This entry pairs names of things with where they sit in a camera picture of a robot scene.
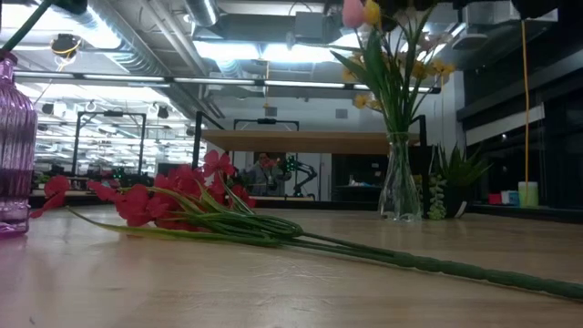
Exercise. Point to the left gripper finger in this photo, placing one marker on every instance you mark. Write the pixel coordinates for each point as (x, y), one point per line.
(70, 5)

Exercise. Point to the red artificial tulip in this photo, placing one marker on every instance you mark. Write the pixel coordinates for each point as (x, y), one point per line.
(25, 25)

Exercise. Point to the red artificial flower bunch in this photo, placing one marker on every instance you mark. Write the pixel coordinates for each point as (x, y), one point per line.
(218, 223)

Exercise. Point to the pink artificial tulip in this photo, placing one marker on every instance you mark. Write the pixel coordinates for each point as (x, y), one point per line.
(353, 11)

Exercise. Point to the yellow artificial tulip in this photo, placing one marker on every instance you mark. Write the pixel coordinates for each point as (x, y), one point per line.
(371, 11)

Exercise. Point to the white artificial flower bunch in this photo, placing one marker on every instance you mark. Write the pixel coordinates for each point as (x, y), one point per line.
(426, 41)

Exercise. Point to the clear glass vase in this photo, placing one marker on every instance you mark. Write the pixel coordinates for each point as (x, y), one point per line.
(400, 191)

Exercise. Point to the yellow artificial flower bunch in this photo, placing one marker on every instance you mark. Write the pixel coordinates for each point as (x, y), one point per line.
(444, 68)

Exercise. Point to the black background robot arm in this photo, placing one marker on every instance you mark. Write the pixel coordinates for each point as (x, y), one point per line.
(303, 171)

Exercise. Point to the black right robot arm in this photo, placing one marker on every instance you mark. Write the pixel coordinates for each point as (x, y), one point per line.
(533, 7)

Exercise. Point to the wooden shelf with black legs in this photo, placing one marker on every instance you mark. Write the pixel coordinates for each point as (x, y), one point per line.
(300, 142)

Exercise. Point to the black round ceiling fixture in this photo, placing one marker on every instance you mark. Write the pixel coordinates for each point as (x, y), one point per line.
(66, 45)

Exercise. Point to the long ceiling light bar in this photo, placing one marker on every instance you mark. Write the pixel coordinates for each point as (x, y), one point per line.
(136, 78)

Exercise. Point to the purple ribbed glass vase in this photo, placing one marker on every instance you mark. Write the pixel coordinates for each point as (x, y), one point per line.
(16, 146)

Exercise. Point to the loose red flower petal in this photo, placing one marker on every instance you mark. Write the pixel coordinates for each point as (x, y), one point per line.
(57, 191)

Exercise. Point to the grey ceiling box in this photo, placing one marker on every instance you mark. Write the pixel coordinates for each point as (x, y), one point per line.
(309, 25)

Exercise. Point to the person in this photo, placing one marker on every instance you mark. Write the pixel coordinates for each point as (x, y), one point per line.
(262, 173)

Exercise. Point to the small red box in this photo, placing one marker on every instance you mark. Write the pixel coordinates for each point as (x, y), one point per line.
(495, 199)

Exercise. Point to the blue and white box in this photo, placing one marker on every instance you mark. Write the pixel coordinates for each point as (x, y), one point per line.
(510, 197)

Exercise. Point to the light green cup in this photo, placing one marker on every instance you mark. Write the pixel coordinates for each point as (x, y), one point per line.
(528, 193)

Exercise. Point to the silver ventilation duct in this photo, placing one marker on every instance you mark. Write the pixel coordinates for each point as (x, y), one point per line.
(150, 59)

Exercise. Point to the black background rig frame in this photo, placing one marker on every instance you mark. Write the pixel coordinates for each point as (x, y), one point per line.
(266, 121)
(109, 114)

